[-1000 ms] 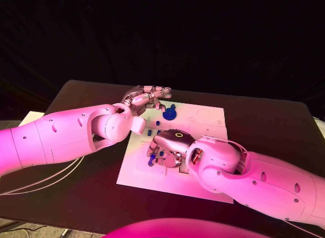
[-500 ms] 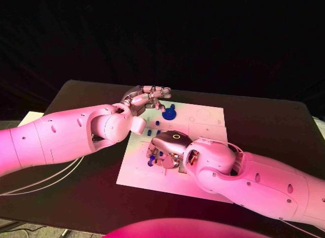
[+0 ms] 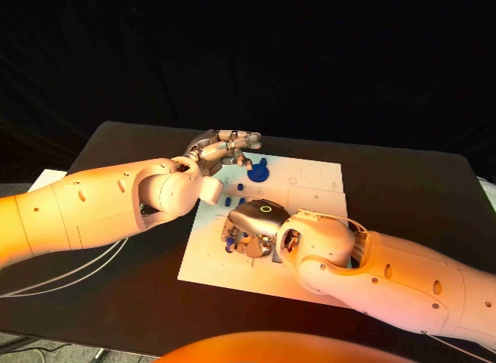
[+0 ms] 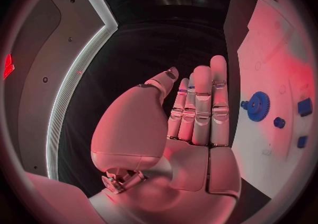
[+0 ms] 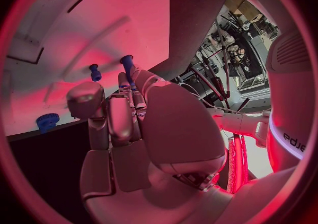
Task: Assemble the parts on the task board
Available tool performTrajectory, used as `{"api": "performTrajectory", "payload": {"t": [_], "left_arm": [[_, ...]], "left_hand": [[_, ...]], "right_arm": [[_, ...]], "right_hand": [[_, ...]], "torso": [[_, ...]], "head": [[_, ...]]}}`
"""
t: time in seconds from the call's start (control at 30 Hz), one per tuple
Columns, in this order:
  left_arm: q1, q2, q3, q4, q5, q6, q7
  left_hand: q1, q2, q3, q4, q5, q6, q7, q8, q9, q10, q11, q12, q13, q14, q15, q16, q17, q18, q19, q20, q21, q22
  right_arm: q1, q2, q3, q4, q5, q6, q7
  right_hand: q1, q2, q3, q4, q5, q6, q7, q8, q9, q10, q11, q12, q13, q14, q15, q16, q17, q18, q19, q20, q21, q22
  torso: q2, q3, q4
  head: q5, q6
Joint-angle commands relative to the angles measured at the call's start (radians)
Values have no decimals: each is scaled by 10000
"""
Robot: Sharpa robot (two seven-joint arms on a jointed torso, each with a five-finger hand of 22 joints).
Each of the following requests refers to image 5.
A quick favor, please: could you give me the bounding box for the blue gear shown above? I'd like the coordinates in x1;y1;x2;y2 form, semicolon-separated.
36;113;61;134

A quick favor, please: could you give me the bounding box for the short blue peg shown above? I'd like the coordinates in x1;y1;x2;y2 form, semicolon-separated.
89;64;103;82

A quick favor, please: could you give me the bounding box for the white cable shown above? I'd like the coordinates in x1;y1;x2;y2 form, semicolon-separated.
176;82;272;116

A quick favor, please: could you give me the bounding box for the white task board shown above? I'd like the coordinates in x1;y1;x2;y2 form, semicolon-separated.
4;0;171;137

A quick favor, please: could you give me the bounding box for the long blue peg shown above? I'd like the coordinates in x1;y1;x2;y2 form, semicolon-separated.
119;54;137;90

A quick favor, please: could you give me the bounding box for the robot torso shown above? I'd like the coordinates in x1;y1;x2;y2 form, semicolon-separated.
265;27;314;174

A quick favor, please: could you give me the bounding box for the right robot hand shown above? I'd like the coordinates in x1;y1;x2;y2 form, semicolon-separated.
66;68;229;224

